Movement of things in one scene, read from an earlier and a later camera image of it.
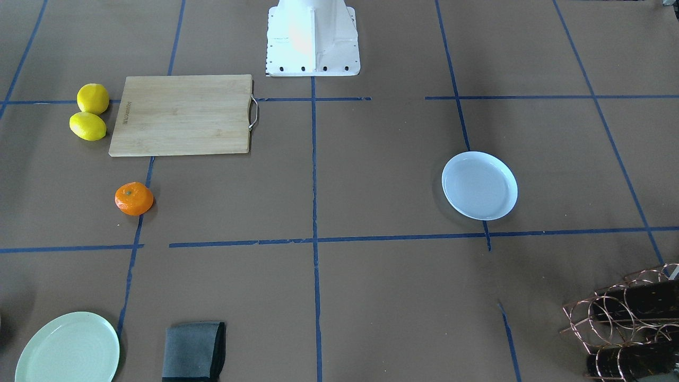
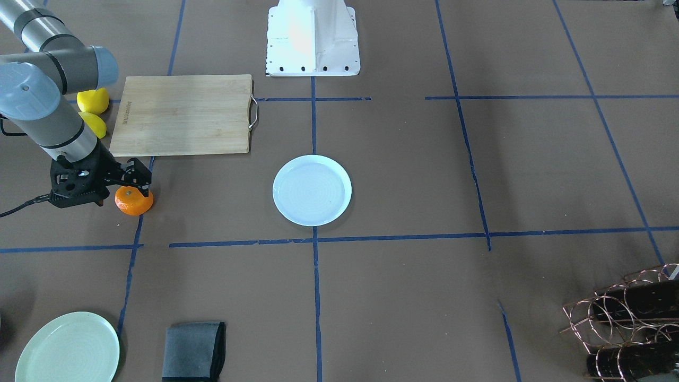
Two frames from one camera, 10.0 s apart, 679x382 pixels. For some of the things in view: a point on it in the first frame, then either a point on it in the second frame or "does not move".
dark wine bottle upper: [658, 300] does not move
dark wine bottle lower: [622, 362] does not move
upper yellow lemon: [93, 98] does not move
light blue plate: [479, 185] -> [312, 190]
